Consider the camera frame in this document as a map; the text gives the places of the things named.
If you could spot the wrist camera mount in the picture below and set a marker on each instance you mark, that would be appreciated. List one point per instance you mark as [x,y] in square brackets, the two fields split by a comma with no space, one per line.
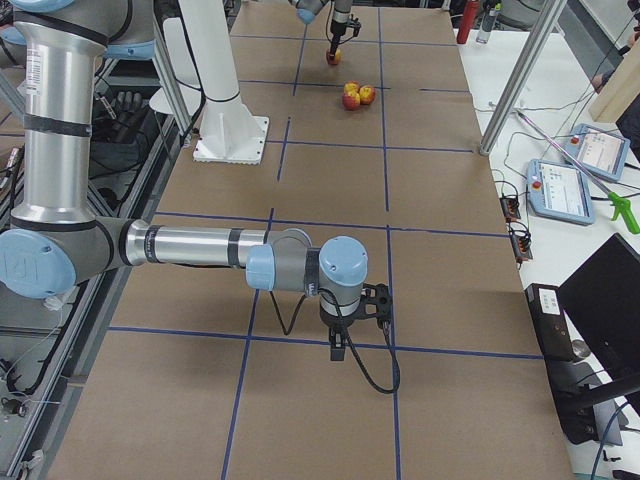
[376,302]
[354,24]

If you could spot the far orange connector block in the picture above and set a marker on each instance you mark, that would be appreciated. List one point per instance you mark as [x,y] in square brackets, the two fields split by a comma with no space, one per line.
[509,202]

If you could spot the green handled grabber stick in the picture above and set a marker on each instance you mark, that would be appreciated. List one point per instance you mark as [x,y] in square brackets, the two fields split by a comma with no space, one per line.
[622,206]

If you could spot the white camera pedestal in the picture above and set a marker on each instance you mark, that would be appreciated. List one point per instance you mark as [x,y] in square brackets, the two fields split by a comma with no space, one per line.
[199,49]

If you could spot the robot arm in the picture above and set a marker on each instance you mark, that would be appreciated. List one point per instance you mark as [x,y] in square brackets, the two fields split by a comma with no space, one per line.
[55,241]
[341,19]

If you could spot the far teach pendant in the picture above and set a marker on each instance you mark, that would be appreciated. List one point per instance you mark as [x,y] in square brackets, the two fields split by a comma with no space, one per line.
[602,152]

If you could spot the black mini computer box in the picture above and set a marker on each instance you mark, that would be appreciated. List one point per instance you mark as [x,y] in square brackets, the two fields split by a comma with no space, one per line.
[583,402]

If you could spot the aluminium frame post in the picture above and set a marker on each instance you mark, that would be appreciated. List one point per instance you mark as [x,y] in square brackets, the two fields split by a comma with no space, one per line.
[532,48]

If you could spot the red yellow apple front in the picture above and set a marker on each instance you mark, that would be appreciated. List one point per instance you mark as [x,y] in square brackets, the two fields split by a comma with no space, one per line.
[351,100]

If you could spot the near orange connector block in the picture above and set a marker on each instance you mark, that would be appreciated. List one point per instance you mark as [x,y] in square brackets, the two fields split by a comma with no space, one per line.
[520,237]

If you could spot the carried red yellow apple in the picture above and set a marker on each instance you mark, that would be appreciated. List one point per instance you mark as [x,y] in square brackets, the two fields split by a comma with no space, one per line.
[333,58]

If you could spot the near teach pendant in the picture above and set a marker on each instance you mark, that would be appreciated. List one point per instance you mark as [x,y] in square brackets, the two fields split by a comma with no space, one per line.
[559,191]

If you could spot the teach pendant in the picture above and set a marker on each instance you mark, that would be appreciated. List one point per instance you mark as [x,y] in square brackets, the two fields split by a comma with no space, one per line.
[602,152]
[559,191]

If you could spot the red bottle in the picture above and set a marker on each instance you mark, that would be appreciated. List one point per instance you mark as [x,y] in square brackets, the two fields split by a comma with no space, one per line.
[467,21]

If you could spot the red yellow apple back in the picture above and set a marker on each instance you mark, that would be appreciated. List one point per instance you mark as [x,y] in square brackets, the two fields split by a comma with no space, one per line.
[351,86]

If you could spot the black monitor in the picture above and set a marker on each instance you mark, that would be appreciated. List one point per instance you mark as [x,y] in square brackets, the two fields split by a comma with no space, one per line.
[601,298]

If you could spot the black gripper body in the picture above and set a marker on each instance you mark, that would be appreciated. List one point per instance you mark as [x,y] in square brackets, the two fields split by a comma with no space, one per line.
[334,319]
[340,17]

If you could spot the orange connector block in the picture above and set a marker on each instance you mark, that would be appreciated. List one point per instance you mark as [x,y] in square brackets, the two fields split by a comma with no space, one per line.
[520,237]
[509,202]

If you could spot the clear water bottle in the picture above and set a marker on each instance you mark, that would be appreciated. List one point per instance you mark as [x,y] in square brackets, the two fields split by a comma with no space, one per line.
[491,10]

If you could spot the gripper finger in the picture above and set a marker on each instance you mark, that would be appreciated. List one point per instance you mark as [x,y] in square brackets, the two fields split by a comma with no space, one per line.
[334,344]
[333,44]
[338,42]
[340,346]

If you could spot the red yellow apple side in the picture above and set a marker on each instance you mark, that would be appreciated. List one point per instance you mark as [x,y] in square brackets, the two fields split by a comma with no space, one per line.
[367,94]

